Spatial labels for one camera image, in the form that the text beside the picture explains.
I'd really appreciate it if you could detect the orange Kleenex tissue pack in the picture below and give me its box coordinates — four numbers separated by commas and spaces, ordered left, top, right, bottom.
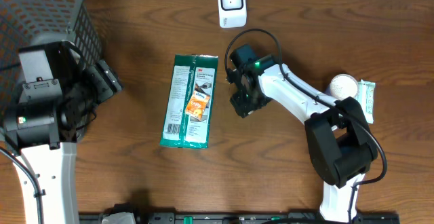
184, 90, 211, 120

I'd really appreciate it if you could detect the green white gloves package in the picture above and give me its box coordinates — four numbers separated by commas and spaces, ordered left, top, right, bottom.
160, 54, 218, 149

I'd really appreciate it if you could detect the white cotton swab tub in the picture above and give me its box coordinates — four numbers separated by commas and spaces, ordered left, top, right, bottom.
325, 74, 359, 100

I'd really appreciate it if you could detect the mint green wipes pack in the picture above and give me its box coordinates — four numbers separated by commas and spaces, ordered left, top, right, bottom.
356, 79, 376, 124

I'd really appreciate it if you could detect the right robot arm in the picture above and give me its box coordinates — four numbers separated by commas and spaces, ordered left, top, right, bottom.
227, 44, 378, 223

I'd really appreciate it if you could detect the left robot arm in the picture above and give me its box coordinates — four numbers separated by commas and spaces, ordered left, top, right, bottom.
1, 41, 123, 223

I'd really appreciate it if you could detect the white barcode scanner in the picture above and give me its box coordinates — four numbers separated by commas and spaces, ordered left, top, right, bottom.
218, 0, 247, 29

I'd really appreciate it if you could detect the grey plastic mesh basket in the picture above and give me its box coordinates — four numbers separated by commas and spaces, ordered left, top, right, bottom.
0, 0, 102, 143

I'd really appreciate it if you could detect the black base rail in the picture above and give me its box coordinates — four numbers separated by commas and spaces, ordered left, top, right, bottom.
78, 211, 400, 224

